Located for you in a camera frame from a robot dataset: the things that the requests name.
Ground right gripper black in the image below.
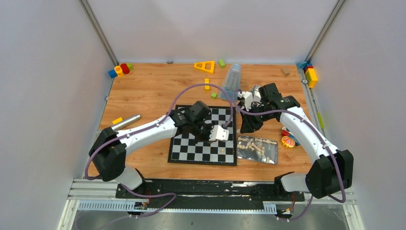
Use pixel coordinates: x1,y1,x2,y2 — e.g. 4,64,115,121
239,103,273,134

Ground folding chess board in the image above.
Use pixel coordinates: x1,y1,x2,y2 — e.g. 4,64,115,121
168,106,237,166

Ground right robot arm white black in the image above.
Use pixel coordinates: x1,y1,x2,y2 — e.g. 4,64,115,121
233,83,354,203

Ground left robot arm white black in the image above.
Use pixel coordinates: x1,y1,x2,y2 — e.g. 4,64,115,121
85,101,222,198

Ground tin lid with light pieces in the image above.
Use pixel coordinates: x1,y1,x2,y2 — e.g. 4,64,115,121
237,135,278,165

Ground tin box with dark pieces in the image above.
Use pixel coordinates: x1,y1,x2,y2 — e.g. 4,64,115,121
249,85,261,102

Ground toy car red blue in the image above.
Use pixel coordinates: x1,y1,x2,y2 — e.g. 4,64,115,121
281,126,300,149

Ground bubble-wrapped blue metronome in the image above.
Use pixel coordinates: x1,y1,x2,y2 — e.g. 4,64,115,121
218,64,241,100

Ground yellow curved block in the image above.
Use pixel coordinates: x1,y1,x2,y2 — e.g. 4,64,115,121
204,78,211,92

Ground brown wooden block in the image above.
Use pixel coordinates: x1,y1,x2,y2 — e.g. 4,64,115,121
281,68,290,77

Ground yellow triangle block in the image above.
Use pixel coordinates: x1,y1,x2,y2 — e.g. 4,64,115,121
193,60,215,74

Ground green cube back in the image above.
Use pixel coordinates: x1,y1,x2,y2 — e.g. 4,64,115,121
218,59,226,69

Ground stacked coloured bricks right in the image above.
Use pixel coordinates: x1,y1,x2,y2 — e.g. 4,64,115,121
296,62,318,88

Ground small yellow block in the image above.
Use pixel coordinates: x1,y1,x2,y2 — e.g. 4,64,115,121
112,117,123,125

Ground silver metal cylinder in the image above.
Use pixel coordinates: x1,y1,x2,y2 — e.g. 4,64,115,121
111,114,141,131

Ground coloured blocks left corner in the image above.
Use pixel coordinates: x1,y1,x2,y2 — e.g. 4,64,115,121
108,63,134,79

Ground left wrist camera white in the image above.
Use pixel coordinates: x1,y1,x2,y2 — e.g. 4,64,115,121
209,125,229,142

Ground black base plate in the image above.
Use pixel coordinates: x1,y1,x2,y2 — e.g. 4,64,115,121
135,179,305,210

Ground aluminium frame rail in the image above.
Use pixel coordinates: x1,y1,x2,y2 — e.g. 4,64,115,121
58,179,365,230

